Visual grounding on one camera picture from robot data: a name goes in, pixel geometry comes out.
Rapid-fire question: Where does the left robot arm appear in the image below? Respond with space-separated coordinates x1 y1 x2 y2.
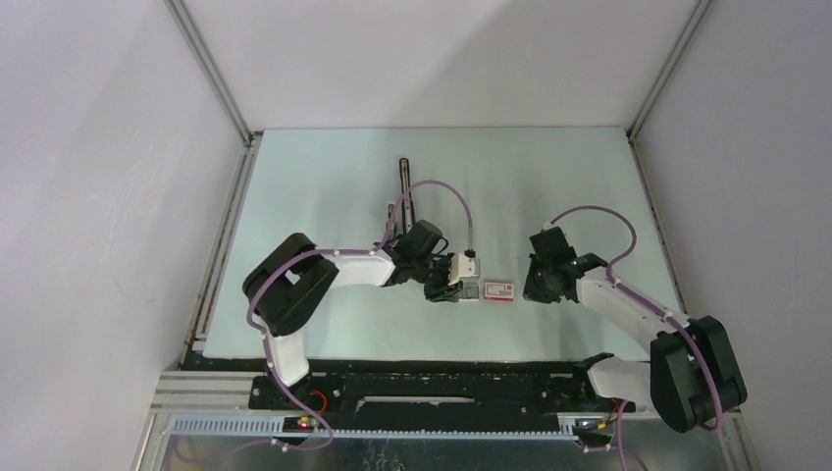
241 220 479 409

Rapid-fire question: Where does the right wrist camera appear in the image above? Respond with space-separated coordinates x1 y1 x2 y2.
543 222 565 234

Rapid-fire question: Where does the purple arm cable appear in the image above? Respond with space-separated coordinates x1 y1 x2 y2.
548 205 726 471
245 180 479 449

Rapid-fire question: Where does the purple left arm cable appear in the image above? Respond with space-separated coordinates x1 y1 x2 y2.
245 180 479 449

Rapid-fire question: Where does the white red staple box sleeve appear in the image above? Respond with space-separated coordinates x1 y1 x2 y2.
483 281 515 302

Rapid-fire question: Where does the staple box tray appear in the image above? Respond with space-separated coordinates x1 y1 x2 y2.
458 283 481 302

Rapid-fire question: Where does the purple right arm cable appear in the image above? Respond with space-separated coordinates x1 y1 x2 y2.
548 205 726 471

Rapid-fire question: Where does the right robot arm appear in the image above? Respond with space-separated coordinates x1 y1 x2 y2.
523 227 748 433

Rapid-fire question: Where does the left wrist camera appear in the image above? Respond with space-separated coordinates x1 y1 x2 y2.
448 249 481 285

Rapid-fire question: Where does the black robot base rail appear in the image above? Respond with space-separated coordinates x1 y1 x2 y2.
153 360 619 443

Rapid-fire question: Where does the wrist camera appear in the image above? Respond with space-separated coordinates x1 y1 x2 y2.
448 249 481 285
543 222 565 234

